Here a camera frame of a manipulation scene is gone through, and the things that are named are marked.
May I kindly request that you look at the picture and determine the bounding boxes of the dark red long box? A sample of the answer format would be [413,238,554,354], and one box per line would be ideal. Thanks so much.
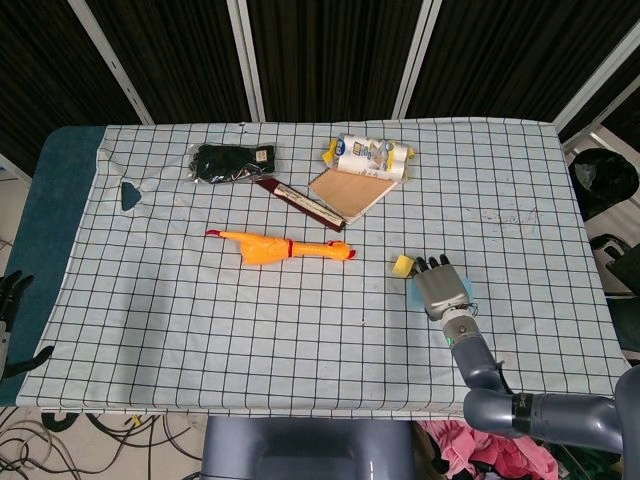
[253,177,348,232]

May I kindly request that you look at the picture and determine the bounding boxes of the black gloves in plastic bag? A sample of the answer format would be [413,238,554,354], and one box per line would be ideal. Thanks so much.
[188,143,278,185]

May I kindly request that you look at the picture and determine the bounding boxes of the orange rubber chicken toy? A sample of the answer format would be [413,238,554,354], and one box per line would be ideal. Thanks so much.
[204,228,359,268]

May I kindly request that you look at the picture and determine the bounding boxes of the large blue foam cube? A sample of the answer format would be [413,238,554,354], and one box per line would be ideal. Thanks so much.
[406,273,475,311]

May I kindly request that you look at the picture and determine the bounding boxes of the checked light blue tablecloth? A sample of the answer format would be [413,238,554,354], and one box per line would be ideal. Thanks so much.
[14,118,632,421]

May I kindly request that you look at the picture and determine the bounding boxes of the brown cover notebook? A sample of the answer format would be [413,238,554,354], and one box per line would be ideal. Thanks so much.
[307,167,401,226]

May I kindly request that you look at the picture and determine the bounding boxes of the pack of trash bag rolls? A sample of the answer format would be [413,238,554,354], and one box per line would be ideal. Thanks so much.
[321,132,418,182]

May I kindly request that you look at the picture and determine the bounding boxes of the small yellow foam cube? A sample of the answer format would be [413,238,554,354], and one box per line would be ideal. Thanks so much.
[390,254,417,279]

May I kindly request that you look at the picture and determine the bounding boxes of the teal table pad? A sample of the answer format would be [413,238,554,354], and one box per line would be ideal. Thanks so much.
[0,124,143,407]

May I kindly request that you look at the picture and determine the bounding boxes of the blue-grey robot torso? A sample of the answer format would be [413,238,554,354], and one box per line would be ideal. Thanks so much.
[201,416,417,480]

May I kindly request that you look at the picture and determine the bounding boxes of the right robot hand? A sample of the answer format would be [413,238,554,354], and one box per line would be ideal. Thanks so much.
[412,253,476,322]

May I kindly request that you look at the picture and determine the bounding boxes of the black floor cable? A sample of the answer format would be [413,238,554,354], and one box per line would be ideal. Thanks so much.
[42,412,74,432]

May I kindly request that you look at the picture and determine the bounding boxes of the black trash bag bin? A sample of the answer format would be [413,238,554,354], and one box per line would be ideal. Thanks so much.
[571,147,640,221]

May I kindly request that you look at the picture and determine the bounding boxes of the white double partition post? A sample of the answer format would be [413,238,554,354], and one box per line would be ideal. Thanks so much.
[227,0,266,122]

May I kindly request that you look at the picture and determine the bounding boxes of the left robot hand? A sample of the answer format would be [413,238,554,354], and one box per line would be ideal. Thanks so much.
[0,269,55,381]

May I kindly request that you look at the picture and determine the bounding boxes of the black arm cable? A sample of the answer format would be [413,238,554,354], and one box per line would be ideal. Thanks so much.
[492,359,514,396]

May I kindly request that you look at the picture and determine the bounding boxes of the pink cloth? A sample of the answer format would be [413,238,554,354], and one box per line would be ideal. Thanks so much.
[417,419,559,480]

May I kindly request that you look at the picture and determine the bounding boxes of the dark storage box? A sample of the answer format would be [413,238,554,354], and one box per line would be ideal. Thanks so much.
[610,297,640,351]

